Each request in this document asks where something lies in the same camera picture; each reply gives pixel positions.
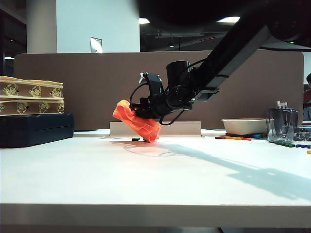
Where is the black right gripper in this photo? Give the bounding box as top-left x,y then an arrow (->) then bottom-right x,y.
132,94 -> 172,118

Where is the orange microfibre cloth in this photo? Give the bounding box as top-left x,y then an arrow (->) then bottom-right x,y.
112,99 -> 160,143

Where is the brown desk divider panel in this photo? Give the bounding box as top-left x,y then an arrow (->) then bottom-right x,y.
14,50 -> 305,132

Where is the beige oval bowl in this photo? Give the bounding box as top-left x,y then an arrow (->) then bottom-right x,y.
221,118 -> 274,135

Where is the dark navy plastic case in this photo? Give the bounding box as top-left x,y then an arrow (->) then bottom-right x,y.
0,113 -> 75,149

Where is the yellow patterned flat box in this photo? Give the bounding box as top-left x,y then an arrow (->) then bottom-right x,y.
0,76 -> 64,100
0,96 -> 65,117

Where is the long ceiling light strip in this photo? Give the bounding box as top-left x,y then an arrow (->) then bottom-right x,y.
138,16 -> 241,24

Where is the white round pillar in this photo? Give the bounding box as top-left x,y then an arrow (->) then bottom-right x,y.
26,0 -> 58,54

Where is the clear glass pitcher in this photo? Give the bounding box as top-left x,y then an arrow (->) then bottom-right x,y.
267,108 -> 299,144

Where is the clear plastic box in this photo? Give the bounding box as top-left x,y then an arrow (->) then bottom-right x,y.
293,125 -> 311,142

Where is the person with black hair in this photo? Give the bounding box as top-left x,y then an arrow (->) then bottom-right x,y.
303,72 -> 311,102

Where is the thin black cable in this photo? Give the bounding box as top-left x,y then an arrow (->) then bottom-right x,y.
159,109 -> 187,126
130,82 -> 151,106

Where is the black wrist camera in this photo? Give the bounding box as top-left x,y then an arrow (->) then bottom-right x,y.
139,71 -> 164,95

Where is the silver wall plaque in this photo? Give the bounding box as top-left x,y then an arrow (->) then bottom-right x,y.
90,37 -> 103,53

